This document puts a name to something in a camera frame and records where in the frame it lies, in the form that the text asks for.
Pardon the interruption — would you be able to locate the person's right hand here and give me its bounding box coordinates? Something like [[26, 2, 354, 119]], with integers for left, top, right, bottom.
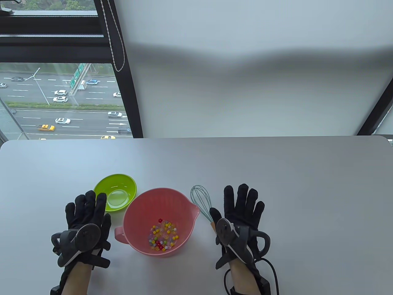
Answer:
[[209, 184, 265, 270]]

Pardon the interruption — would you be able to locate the person's left hand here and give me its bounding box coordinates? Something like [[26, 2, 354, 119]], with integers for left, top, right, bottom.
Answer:
[[60, 191, 111, 269]]

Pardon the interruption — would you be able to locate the small green plastic bowl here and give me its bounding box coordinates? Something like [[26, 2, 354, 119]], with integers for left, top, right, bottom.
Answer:
[[94, 174, 137, 212]]

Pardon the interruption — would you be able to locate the wire whisk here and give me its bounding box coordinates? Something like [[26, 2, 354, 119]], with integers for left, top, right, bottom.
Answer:
[[190, 185, 217, 233]]

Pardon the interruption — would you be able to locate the pink plastic salad bowl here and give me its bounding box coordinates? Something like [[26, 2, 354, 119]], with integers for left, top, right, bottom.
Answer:
[[115, 188, 200, 257]]

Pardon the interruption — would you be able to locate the pile of colourful plastic decorations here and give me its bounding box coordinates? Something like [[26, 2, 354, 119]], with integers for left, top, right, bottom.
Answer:
[[149, 218, 179, 252]]

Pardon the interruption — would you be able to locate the person's right forearm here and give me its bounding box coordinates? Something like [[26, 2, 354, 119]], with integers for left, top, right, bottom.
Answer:
[[229, 261, 261, 295]]

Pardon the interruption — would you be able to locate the person's left forearm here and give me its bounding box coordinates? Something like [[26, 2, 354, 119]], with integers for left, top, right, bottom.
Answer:
[[61, 261, 91, 295]]

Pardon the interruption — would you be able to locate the black and white left controller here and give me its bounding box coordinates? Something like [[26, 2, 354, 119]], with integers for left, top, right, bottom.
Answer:
[[51, 224, 102, 268]]

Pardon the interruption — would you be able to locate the black and white controller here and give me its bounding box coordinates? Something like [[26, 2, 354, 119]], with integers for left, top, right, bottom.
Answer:
[[215, 218, 271, 265], [51, 224, 102, 268]]

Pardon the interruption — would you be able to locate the black and white right controller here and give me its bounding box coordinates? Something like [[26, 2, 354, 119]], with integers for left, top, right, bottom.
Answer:
[[215, 218, 271, 265]]

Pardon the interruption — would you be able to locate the black glove sensor clamp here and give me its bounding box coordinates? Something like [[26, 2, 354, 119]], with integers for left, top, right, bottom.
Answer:
[[91, 249, 111, 269]]

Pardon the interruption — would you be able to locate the white roller blind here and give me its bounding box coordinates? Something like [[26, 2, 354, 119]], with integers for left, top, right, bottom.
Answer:
[[106, 0, 393, 139]]

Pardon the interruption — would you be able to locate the black cable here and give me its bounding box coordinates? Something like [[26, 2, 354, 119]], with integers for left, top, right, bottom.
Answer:
[[224, 258, 279, 295]]

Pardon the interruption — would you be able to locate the black right wrist camera strap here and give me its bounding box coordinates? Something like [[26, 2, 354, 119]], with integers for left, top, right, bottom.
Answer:
[[255, 275, 272, 295]]

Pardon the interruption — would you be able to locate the black wrist camera strap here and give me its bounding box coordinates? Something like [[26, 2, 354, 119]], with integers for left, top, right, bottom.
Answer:
[[255, 275, 272, 295], [50, 285, 88, 295]]

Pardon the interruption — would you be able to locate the black left wrist camera strap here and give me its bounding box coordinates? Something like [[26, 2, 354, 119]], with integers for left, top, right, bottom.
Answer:
[[50, 285, 88, 295]]

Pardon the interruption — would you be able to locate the black slanted window post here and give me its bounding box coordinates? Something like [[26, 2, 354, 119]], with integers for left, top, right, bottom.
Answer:
[[358, 92, 393, 136]]

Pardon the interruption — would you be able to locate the black window frame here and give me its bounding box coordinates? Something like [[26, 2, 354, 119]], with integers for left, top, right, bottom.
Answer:
[[0, 0, 143, 140]]

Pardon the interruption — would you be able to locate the white bead blind cord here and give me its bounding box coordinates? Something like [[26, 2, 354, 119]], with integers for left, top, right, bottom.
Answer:
[[100, 0, 126, 73]]

